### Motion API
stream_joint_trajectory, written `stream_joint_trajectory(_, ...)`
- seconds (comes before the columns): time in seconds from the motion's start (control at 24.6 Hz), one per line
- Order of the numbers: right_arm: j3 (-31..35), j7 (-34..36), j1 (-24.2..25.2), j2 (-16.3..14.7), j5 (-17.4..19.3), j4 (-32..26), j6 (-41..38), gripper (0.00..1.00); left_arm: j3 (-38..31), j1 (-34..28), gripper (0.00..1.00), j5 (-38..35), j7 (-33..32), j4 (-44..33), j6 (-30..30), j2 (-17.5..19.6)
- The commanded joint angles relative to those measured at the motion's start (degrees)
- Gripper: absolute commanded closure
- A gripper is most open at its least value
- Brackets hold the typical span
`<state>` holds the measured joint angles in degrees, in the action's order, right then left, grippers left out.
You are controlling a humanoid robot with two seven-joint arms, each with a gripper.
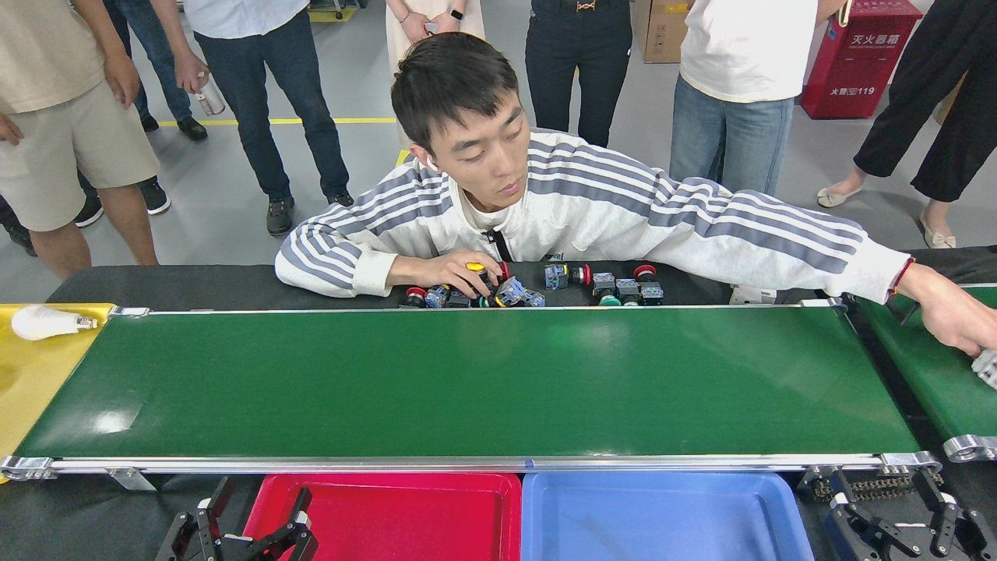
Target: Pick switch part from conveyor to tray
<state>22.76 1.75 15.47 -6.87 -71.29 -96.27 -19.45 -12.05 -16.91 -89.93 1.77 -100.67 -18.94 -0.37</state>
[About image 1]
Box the standing person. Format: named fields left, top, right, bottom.
left=816, top=0, right=997, bottom=250
left=101, top=0, right=209, bottom=143
left=524, top=0, right=633, bottom=149
left=0, top=0, right=160, bottom=280
left=150, top=0, right=355, bottom=237
left=386, top=0, right=485, bottom=79
left=670, top=0, right=850, bottom=196
left=74, top=168, right=172, bottom=228

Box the red plastic tray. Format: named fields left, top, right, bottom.
left=243, top=473, right=523, bottom=561

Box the seated person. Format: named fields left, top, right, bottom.
left=274, top=31, right=997, bottom=359

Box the seated person's right hand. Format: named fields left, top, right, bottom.
left=387, top=249, right=504, bottom=299

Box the conveyor drive chain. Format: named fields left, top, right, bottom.
left=802, top=466, right=945, bottom=503

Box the seated person's left hand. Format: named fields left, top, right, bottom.
left=896, top=265, right=997, bottom=358

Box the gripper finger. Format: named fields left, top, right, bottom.
left=244, top=487, right=319, bottom=561
left=156, top=477, right=237, bottom=561
left=913, top=467, right=997, bottom=561
left=824, top=491, right=925, bottom=561

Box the white light bulb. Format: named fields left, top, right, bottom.
left=11, top=305, right=98, bottom=341

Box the yellow button switch part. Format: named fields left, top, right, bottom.
left=466, top=262, right=501, bottom=295

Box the short green conveyor belt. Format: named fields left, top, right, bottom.
left=847, top=282, right=997, bottom=462

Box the red fire extinguisher box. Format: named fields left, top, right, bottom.
left=801, top=0, right=924, bottom=120

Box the brown cardboard box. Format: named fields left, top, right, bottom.
left=632, top=0, right=694, bottom=65

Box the blue plastic tray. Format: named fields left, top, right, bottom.
left=520, top=471, right=815, bottom=561

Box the long green conveyor belt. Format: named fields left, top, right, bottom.
left=0, top=300, right=943, bottom=492

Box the standing person's right hand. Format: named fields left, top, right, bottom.
left=173, top=51, right=211, bottom=96

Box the yellow plastic tray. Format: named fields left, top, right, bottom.
left=0, top=302, right=116, bottom=484

